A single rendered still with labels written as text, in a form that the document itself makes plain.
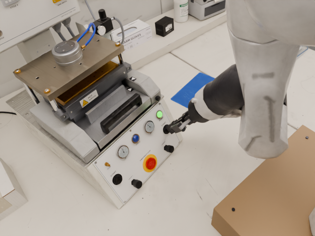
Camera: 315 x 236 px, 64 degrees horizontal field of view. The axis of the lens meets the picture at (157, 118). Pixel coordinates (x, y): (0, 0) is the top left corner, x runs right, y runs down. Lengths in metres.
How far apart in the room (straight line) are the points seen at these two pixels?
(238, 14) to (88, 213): 0.71
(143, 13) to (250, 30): 1.28
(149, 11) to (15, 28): 0.96
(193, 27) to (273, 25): 1.26
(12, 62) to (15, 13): 0.58
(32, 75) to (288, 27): 0.66
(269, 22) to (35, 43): 0.77
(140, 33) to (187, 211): 0.91
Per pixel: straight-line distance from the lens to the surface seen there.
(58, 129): 0.75
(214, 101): 0.58
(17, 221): 0.96
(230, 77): 0.53
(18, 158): 1.10
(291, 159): 0.80
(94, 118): 0.76
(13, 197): 0.93
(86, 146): 0.71
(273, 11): 0.24
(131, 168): 0.81
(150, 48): 1.35
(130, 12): 1.56
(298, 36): 0.25
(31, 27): 0.86
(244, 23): 0.37
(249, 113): 0.47
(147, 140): 0.83
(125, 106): 0.72
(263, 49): 0.39
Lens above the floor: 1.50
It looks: 47 degrees down
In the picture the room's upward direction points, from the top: 8 degrees counter-clockwise
